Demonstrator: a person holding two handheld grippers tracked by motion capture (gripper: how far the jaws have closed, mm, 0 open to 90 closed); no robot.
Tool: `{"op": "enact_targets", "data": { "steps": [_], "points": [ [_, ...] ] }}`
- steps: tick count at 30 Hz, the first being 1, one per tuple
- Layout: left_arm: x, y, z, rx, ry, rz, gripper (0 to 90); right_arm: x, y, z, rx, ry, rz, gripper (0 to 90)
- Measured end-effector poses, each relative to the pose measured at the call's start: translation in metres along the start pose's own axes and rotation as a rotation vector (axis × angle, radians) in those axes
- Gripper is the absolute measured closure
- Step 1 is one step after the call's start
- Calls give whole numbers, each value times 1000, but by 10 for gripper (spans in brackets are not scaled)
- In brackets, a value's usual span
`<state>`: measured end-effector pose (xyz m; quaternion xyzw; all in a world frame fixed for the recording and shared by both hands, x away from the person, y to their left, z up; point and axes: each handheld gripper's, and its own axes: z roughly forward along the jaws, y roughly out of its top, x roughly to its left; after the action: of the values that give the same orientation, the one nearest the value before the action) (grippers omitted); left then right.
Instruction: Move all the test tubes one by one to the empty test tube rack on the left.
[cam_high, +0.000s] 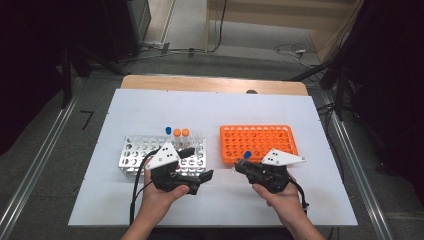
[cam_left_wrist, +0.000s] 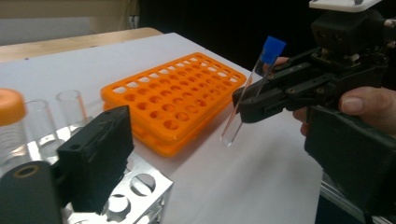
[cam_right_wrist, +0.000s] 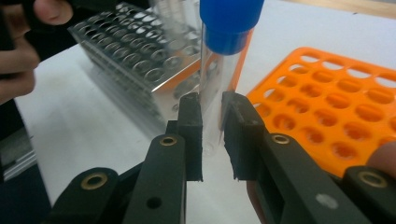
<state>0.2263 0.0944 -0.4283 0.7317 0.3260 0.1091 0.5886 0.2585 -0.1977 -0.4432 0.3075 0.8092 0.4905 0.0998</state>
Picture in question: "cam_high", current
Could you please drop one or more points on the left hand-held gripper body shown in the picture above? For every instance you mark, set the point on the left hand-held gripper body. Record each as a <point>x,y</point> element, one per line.
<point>163,156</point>

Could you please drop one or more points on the black metal stand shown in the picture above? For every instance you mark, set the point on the black metal stand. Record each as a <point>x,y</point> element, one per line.
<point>67,76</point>
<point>340,90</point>

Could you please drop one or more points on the white board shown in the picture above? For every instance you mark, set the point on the white board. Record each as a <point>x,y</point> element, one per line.
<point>200,113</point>

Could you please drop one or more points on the grey power strip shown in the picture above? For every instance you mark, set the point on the grey power strip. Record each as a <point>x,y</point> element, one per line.
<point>156,45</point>

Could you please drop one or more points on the orange plastic test tube rack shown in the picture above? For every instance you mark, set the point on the orange plastic test tube rack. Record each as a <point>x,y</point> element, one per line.
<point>258,140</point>

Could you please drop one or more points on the metal floor rail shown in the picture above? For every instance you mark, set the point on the metal floor rail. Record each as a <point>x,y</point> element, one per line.
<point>36,160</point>
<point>360,186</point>

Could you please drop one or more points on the person's right hand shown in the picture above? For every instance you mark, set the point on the person's right hand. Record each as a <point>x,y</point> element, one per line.
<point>283,206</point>

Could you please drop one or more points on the person's left hand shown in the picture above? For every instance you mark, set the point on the person's left hand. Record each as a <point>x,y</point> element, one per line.
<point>156,203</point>

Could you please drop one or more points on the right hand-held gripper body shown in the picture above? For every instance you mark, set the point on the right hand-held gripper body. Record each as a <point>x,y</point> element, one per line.
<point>270,176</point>

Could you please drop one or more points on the silver metal test tube rack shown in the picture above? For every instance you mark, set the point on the silver metal test tube rack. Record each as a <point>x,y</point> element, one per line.
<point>133,153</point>

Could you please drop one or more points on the black cabinet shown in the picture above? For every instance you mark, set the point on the black cabinet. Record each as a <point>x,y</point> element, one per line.
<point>126,26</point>

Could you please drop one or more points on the dark round table grommet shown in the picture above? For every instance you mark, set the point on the dark round table grommet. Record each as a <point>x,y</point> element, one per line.
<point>251,91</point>

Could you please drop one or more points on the wooden table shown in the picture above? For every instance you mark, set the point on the wooden table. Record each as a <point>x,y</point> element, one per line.
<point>200,83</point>

